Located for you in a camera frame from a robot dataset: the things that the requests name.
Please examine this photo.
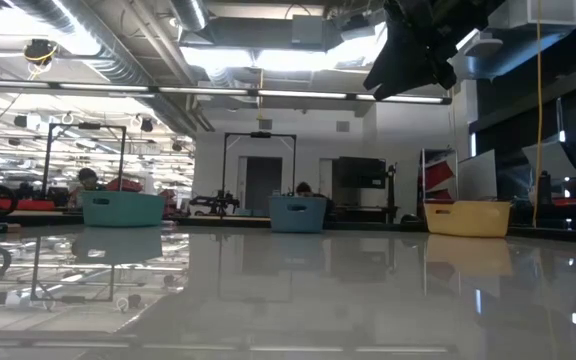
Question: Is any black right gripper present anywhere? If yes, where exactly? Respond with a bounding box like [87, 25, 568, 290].
[362, 0, 464, 101]

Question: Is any yellow plastic bin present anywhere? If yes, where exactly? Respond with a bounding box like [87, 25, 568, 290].
[423, 200, 512, 239]

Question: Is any blue-grey plastic bin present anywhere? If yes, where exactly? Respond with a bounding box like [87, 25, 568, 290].
[268, 195, 328, 234]

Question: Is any teal plastic bin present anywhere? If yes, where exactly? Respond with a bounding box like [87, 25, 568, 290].
[80, 190, 166, 229]

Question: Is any ceiling light tube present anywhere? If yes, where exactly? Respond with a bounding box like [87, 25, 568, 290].
[256, 88, 349, 100]
[0, 78, 249, 97]
[355, 93, 453, 106]

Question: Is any white ceiling fixture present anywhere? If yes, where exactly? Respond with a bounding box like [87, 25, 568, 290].
[460, 28, 504, 59]

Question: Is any black background monitor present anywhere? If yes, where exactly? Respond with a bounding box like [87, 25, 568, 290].
[331, 156, 387, 190]

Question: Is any white monitor back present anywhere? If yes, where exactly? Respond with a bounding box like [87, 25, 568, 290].
[456, 148, 498, 202]

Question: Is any white ceiling box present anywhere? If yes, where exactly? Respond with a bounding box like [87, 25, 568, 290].
[487, 0, 576, 32]

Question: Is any person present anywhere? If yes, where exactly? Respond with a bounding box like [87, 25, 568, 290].
[67, 167, 107, 209]
[295, 181, 337, 224]

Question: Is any grey monitor back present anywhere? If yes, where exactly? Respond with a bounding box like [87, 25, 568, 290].
[521, 134, 576, 184]

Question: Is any black bottle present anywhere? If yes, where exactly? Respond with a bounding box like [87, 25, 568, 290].
[537, 169, 552, 206]

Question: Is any black office desk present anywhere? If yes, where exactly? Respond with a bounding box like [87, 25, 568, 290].
[510, 197, 576, 231]

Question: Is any black yellow ceiling reel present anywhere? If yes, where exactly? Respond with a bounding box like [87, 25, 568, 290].
[22, 38, 60, 66]

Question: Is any red tray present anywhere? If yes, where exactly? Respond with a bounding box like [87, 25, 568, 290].
[0, 198, 57, 211]

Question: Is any grey ceiling duct box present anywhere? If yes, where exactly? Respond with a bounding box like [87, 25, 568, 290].
[291, 13, 327, 47]

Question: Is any yellow hanging cable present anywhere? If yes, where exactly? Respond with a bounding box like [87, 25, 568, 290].
[531, 0, 543, 229]
[256, 68, 265, 121]

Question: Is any black metal frame stand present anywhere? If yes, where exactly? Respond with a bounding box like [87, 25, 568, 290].
[42, 121, 128, 201]
[222, 131, 298, 199]

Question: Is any silver ceiling air duct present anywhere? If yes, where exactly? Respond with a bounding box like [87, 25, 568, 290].
[12, 0, 204, 136]

